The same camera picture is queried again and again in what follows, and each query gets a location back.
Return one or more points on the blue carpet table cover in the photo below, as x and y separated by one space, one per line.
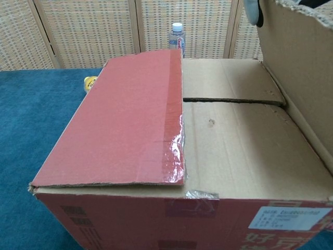
26 130

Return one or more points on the woven folding screen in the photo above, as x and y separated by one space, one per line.
91 31

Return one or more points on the large red cardboard box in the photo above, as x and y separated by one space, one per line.
130 117

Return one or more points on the orange juice bottle yellow cap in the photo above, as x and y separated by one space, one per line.
90 83

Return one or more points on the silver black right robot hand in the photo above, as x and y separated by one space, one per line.
253 10

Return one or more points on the clear water bottle white cap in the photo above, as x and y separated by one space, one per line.
177 39

